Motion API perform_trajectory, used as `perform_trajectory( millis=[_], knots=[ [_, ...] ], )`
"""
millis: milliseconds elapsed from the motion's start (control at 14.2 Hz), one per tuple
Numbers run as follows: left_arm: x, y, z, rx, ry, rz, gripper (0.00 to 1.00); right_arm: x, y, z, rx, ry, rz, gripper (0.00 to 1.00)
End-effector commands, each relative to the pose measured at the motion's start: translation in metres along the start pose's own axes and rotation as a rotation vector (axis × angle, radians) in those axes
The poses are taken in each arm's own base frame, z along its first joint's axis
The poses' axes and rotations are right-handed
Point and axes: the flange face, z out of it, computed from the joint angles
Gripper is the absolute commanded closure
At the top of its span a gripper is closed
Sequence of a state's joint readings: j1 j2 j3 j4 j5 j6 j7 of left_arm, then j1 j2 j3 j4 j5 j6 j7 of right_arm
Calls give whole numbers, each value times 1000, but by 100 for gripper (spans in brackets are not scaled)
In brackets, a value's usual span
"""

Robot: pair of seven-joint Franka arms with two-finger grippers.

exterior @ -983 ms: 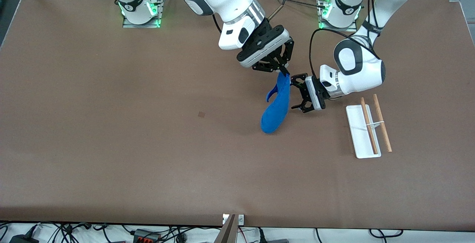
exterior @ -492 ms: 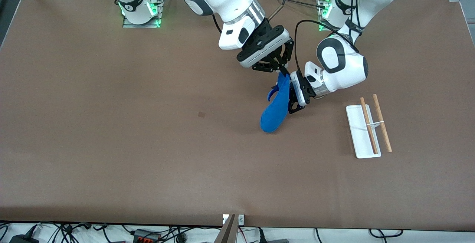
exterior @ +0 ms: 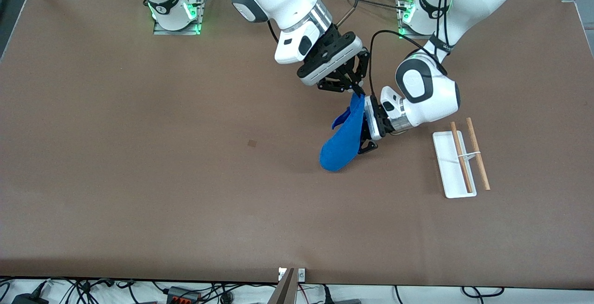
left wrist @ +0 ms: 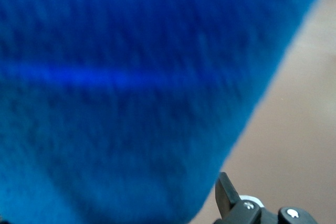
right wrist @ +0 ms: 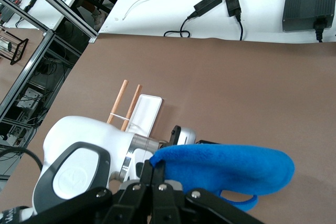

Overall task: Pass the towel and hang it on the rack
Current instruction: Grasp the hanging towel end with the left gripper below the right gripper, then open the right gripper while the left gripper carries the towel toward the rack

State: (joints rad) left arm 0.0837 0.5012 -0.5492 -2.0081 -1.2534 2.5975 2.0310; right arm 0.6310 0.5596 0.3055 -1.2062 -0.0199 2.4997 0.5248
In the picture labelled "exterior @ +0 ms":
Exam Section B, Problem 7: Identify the blue microfibre towel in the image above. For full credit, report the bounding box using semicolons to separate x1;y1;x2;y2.
319;93;367;172

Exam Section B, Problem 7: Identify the white rack with wooden rods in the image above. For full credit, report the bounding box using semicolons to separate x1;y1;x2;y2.
433;117;491;199

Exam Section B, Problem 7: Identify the black box with red connectors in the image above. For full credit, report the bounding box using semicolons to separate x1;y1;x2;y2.
166;286;201;304

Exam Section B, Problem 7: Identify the black power adapter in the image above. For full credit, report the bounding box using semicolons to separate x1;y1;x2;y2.
12;294;49;304

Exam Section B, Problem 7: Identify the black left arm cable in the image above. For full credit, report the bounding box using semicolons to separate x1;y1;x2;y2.
369;0;453;92

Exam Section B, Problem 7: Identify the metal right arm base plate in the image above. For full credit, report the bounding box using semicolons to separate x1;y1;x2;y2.
153;0;205;35

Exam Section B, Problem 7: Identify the small metal clamp bracket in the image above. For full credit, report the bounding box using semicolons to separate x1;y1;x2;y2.
278;268;306;281

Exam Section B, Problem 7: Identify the grey camera mounting post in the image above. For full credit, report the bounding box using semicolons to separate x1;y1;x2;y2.
268;267;297;304

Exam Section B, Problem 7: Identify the looped black floor cable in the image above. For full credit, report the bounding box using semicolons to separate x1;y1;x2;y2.
462;286;504;298

